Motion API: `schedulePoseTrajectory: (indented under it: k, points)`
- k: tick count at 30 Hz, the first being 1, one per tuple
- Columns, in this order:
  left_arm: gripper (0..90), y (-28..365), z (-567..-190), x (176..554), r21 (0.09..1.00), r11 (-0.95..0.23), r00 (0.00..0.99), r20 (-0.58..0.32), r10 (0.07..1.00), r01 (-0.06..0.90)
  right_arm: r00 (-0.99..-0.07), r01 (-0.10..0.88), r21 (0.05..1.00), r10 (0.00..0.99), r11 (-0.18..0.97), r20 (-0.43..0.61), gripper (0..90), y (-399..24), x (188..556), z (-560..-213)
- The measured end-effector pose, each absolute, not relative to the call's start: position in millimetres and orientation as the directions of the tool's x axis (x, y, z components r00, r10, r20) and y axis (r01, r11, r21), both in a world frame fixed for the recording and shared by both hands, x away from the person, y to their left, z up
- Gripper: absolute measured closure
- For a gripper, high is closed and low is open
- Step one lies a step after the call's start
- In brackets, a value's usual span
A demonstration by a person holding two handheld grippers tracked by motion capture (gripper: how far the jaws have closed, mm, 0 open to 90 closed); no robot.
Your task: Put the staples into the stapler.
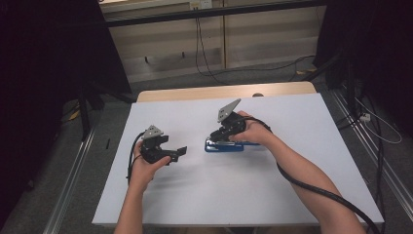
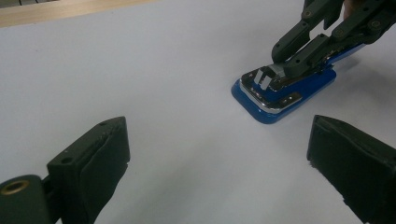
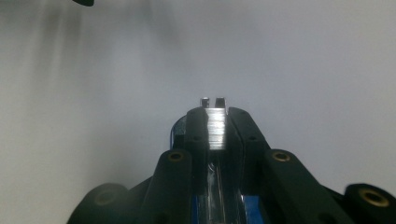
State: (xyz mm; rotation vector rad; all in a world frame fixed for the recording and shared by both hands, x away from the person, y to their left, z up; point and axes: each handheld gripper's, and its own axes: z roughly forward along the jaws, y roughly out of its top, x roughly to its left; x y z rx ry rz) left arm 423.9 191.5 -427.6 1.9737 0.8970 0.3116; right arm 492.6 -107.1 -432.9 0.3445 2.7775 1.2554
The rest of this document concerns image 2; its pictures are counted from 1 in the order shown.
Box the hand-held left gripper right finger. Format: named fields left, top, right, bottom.
left=306, top=114, right=396, bottom=224

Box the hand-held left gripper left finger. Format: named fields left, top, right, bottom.
left=46, top=116, right=131, bottom=224

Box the blue stapler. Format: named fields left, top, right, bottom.
left=231, top=41, right=368, bottom=125

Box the white table cover sheet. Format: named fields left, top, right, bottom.
left=0, top=0, right=396, bottom=224

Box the wooden table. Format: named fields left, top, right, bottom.
left=0, top=0, right=158, bottom=28

